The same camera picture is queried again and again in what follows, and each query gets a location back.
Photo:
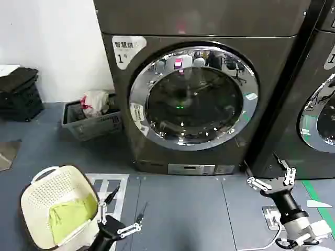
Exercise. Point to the dark grey dryer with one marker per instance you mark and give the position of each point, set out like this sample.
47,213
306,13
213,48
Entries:
295,109

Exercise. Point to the silver floor socket plate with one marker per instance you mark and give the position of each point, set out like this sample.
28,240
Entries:
269,213

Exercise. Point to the white perforated laundry basket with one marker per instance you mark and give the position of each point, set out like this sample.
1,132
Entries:
55,183

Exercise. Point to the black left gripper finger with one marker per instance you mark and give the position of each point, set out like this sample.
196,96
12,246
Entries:
102,211
131,228

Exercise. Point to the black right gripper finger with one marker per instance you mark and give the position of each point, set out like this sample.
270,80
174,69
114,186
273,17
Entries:
259,184
290,176

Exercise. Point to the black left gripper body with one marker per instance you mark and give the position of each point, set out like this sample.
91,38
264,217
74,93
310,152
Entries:
107,232

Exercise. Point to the white paper scrap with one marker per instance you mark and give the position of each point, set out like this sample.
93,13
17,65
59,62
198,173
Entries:
316,204

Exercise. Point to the brown cardboard sheet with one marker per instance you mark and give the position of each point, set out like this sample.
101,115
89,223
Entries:
6,154

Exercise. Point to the grey plastic laundry basket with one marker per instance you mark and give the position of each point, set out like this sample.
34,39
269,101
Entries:
89,128

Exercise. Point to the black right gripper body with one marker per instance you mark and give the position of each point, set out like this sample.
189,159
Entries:
284,198

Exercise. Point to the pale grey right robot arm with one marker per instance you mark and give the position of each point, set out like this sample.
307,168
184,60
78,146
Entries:
301,227

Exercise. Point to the white and pink clothes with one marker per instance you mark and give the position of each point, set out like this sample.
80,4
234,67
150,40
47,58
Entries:
95,100

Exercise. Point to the yellow-green cloth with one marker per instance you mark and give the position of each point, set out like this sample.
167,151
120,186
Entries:
70,217

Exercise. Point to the white flat board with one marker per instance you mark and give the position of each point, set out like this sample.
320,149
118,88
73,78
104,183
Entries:
8,68

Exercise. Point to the stack of black crates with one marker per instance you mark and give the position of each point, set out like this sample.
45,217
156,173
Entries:
18,96

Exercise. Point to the dark grey dryer numbered one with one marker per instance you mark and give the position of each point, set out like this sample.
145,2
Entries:
261,23

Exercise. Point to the round chrome glass dryer door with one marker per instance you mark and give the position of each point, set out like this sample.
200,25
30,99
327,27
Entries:
324,115
193,104

